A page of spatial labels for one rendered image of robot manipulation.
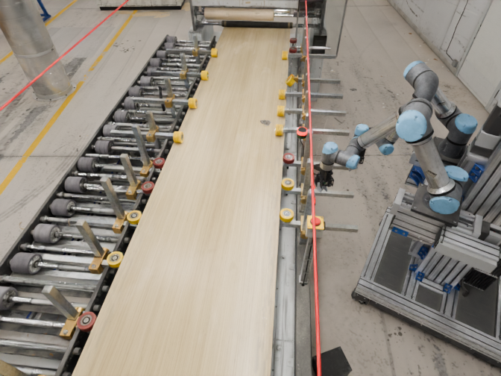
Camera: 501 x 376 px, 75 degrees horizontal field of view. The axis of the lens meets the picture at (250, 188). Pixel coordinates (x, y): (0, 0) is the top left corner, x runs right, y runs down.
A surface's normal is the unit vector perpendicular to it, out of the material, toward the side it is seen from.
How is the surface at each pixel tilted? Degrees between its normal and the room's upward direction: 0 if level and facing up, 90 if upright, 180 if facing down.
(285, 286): 0
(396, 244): 0
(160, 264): 0
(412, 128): 84
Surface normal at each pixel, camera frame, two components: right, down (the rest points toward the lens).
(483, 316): -0.01, -0.70
